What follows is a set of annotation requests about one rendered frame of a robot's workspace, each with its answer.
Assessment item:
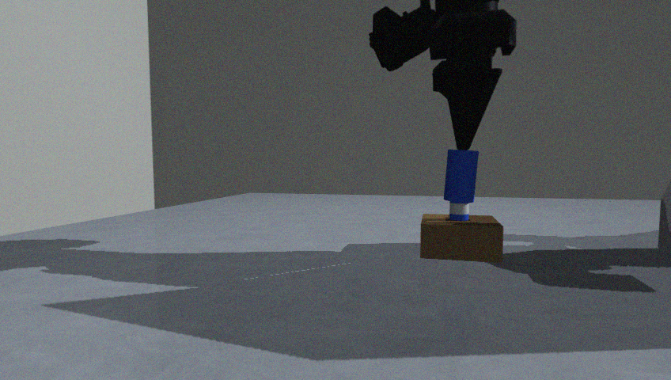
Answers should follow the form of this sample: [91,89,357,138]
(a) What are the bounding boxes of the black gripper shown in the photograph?
[430,0,517,150]

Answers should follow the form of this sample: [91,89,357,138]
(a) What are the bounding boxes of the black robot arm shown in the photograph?
[369,0,435,71]

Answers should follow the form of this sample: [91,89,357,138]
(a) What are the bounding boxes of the blue marker cap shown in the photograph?
[444,150,479,203]

